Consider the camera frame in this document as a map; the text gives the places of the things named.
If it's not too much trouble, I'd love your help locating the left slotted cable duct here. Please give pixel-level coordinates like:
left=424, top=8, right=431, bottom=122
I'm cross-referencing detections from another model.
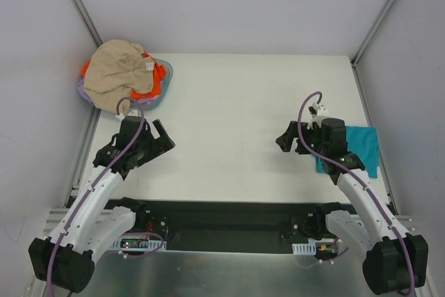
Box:
left=108, top=238, right=167, bottom=252

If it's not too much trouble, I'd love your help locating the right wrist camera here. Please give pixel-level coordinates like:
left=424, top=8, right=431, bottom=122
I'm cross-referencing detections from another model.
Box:
left=307, top=102, right=330, bottom=129

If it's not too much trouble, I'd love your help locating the orange t-shirt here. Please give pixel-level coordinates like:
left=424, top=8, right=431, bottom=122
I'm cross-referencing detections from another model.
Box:
left=79, top=46, right=168, bottom=109

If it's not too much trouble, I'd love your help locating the right slotted cable duct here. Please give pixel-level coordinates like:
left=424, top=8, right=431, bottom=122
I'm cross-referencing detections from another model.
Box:
left=292, top=242, right=316, bottom=256

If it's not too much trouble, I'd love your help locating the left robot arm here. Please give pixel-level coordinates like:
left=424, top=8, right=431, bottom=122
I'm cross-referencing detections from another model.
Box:
left=29, top=116, right=175, bottom=294

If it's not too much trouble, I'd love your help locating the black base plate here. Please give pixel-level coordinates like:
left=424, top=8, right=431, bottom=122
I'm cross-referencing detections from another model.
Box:
left=106, top=200, right=352, bottom=255

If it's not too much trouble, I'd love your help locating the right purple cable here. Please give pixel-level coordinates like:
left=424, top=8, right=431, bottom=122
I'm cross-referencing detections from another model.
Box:
left=295, top=91, right=416, bottom=294

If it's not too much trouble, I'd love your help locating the slotted cable duct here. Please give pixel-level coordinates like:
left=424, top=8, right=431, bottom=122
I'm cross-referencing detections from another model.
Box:
left=108, top=238, right=167, bottom=252
left=292, top=242, right=316, bottom=256

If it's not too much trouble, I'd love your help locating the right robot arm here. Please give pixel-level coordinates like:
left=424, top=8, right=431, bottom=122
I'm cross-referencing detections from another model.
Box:
left=275, top=118, right=428, bottom=296

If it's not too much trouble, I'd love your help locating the purple cable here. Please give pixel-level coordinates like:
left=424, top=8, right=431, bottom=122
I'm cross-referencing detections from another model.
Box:
left=44, top=97, right=164, bottom=297
left=295, top=91, right=416, bottom=294

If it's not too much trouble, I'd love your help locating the right corner aluminium post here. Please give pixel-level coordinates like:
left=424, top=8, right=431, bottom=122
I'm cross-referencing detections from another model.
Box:
left=350, top=0, right=398, bottom=69

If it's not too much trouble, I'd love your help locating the corner aluminium post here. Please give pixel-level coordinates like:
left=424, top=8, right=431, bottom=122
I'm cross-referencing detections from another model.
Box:
left=350, top=0, right=398, bottom=69
left=71, top=0, right=103, bottom=47

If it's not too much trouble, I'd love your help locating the blue-grey plastic basket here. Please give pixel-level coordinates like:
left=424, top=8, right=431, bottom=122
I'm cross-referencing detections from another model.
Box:
left=76, top=55, right=175, bottom=113

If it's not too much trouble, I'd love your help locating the left corner aluminium post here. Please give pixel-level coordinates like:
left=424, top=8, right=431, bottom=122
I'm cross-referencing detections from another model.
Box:
left=71, top=0, right=103, bottom=47

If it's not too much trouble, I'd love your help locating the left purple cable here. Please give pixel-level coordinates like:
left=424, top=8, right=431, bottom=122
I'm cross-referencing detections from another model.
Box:
left=44, top=97, right=164, bottom=297

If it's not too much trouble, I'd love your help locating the beige t-shirt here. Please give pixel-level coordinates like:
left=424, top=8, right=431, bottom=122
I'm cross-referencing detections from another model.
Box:
left=83, top=40, right=155, bottom=115

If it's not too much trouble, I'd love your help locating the lavender t-shirt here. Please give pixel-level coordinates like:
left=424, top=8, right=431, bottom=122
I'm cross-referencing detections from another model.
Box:
left=77, top=79, right=170, bottom=111

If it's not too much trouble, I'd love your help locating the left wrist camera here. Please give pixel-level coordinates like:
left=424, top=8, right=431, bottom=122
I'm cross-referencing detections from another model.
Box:
left=115, top=109, right=140, bottom=122

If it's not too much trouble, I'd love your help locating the teal t-shirt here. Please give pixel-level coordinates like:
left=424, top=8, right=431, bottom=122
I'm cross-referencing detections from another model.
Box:
left=308, top=118, right=379, bottom=182

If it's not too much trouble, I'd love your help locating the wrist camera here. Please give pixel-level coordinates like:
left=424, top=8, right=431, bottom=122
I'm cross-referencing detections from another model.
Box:
left=115, top=109, right=140, bottom=122
left=307, top=102, right=330, bottom=129

